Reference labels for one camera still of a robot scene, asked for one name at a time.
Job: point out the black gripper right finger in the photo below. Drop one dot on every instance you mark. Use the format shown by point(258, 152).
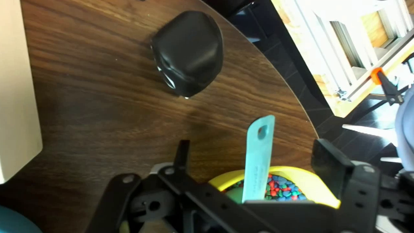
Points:
point(367, 202)

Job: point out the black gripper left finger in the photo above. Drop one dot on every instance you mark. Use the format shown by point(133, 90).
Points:
point(143, 207)

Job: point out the blue plastic scoop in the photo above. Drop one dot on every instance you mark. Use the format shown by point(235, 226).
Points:
point(259, 163)

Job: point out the yellow plastic bowl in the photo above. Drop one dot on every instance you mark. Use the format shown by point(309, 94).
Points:
point(293, 170)

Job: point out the blue shallow bowl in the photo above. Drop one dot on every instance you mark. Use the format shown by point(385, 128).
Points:
point(14, 222)

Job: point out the colourful candy pieces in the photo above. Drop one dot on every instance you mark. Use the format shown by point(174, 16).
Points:
point(285, 189)

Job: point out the orange and black clamp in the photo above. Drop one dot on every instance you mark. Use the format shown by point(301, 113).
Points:
point(382, 82)

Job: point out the small black rounded case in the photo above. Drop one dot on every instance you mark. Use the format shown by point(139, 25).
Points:
point(190, 52)

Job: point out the light wooden box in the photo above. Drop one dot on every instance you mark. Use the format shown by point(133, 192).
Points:
point(17, 86)

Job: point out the light wooden frame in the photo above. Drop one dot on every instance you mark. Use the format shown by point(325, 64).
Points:
point(328, 65)

